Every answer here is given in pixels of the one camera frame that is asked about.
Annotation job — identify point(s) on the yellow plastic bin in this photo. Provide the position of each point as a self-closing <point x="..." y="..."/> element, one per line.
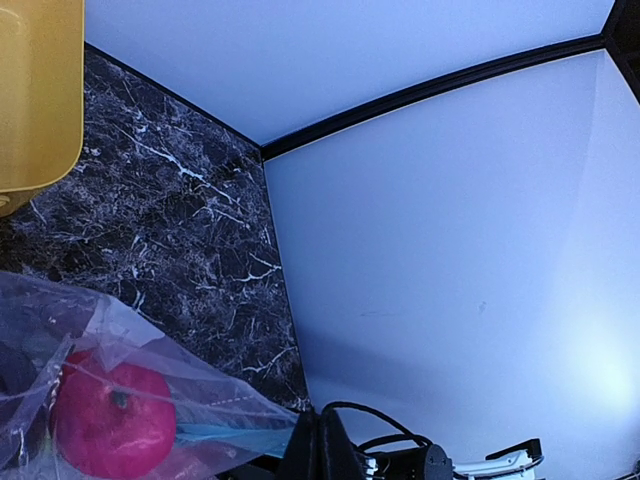
<point x="42" y="96"/>

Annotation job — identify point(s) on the red fake apple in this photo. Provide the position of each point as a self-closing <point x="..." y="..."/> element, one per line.
<point x="117" y="424"/>

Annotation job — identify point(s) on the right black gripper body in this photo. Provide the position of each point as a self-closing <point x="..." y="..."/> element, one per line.
<point x="424" y="461"/>

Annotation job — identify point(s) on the clear zip top bag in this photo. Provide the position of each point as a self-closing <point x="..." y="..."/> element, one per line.
<point x="222" y="422"/>

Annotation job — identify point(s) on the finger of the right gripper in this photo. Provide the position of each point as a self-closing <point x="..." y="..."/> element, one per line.
<point x="319" y="448"/>

